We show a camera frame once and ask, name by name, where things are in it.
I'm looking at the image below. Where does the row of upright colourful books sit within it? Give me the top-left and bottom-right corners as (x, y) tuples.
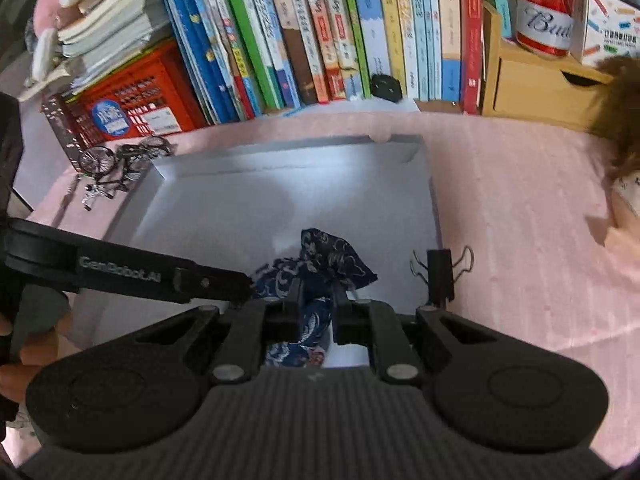
(152, 0), (518, 126)

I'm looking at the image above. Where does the small black object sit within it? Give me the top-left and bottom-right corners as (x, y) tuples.
(370, 74), (403, 103)

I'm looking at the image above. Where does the white printed carton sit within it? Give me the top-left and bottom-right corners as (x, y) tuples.
(570, 0), (640, 68)

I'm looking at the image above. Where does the blue patterned cloth pouch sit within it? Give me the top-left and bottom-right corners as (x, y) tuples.
(250, 228), (378, 368)

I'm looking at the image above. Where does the pink tablecloth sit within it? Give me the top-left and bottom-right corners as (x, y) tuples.
(15, 107), (640, 466)

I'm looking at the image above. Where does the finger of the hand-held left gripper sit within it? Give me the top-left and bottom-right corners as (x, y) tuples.
(172, 262), (254, 306)

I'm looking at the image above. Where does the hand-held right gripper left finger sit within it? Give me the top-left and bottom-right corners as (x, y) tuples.
(135, 279), (306, 386)

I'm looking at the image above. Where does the stack of lying books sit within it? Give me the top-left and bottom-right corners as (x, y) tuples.
(22, 0), (173, 101)

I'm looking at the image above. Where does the wooden drawer box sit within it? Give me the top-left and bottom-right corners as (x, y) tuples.
(481, 0), (616, 133)

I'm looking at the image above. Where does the red plastic crate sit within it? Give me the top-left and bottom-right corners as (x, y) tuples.
(41, 40), (208, 166)

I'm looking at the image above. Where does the dark cloth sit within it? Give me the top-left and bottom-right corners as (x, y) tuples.
(0, 92), (24, 221)

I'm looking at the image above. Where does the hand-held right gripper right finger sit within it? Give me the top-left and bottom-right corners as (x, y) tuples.
(332, 281), (502, 387)

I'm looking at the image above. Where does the person's left hand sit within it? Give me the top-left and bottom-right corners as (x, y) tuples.
(0, 311), (72, 405)

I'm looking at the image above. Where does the black binder clip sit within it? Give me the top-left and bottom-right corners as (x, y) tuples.
(410, 246), (474, 311)

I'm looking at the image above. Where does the brown-haired doll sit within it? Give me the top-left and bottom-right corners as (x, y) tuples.
(585, 55), (640, 248)

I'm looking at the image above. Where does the grey cardboard box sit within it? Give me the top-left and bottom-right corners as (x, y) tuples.
(102, 134), (443, 368)

